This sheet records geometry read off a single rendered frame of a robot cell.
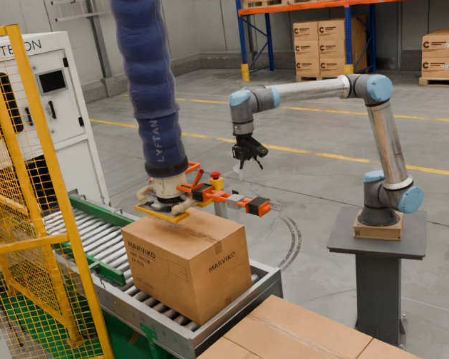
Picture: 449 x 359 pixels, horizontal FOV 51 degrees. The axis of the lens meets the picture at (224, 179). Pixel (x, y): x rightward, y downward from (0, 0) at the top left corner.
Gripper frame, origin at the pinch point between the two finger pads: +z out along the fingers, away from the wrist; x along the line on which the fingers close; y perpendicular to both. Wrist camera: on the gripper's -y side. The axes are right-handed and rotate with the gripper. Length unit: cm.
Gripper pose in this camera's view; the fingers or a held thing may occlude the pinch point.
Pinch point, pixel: (253, 176)
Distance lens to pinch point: 205.5
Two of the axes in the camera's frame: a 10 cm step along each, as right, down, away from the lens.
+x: -6.8, 3.6, -6.4
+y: -7.2, -1.7, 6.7
